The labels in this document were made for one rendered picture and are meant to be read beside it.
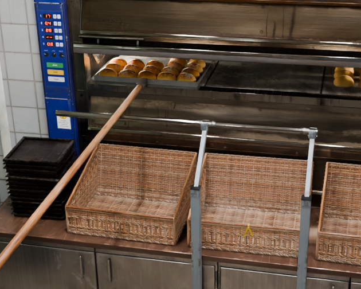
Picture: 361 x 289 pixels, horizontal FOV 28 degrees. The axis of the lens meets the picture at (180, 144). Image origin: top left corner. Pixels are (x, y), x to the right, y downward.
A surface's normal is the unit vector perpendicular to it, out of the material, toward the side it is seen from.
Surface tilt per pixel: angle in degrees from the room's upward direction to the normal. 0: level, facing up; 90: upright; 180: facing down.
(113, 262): 90
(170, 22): 70
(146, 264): 91
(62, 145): 0
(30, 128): 90
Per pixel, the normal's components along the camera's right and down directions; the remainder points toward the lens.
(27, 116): -0.23, 0.42
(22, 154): -0.02, -0.90
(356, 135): -0.23, 0.09
